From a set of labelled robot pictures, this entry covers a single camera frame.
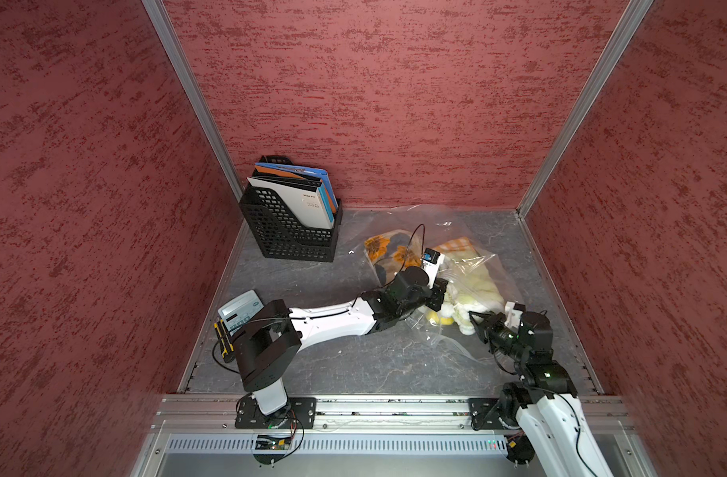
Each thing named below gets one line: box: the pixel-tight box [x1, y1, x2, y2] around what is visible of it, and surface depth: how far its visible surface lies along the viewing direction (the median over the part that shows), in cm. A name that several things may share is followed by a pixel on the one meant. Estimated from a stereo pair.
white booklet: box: [247, 176, 334, 230], surface depth 91 cm
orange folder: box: [254, 164, 306, 179], surface depth 94 cm
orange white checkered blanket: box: [433, 236, 475, 254], surface depth 106 cm
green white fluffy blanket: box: [437, 247, 506, 335], surface depth 84 cm
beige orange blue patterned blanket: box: [363, 232, 423, 274], surface depth 98 cm
